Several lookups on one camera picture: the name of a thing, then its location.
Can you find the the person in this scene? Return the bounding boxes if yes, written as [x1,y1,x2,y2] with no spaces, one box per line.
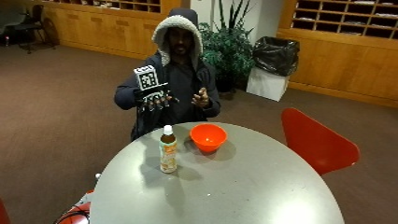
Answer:
[113,7,222,142]

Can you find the white cube of black markers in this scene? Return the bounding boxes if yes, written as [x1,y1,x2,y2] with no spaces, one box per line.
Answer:
[133,64,161,91]

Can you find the orange plastic bowl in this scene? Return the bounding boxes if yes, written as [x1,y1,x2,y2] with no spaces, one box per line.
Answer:
[189,123,228,153]

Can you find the green potted plant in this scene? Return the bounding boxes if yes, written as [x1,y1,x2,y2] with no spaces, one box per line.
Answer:
[198,0,255,93]

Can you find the bottle with white cap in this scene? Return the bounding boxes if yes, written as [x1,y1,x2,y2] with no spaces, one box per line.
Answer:
[158,124,179,175]

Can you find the white bin with black bag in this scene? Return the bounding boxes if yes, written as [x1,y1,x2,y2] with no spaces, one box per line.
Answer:
[244,35,300,103]

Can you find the wooden pigeonhole cabinet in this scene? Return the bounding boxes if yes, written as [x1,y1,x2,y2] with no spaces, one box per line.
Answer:
[275,0,398,109]
[41,0,183,61]

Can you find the red chair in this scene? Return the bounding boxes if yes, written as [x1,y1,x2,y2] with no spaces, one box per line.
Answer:
[279,107,360,176]

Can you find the black chair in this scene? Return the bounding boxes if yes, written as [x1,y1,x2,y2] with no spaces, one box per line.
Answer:
[13,4,57,54]

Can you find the red and white device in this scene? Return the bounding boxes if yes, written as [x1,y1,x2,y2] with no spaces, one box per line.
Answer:
[53,189,95,224]

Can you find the black cable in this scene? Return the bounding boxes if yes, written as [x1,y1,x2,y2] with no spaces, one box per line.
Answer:
[53,208,90,224]

